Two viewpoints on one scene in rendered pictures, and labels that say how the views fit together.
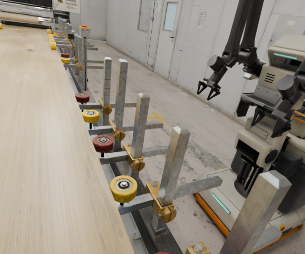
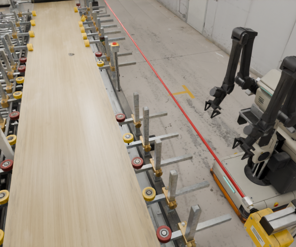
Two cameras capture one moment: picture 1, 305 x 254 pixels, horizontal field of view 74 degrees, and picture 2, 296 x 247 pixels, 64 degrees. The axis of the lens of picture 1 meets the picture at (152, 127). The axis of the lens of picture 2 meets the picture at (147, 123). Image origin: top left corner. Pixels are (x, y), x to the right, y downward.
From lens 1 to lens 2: 87 cm
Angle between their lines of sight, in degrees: 17
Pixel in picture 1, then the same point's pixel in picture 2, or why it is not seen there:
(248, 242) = (192, 225)
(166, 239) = (173, 215)
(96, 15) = not seen: outside the picture
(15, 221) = (105, 210)
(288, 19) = not seen: outside the picture
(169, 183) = (171, 192)
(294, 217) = (289, 197)
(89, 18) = not seen: outside the picture
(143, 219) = (162, 205)
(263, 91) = (256, 110)
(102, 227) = (140, 214)
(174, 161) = (171, 185)
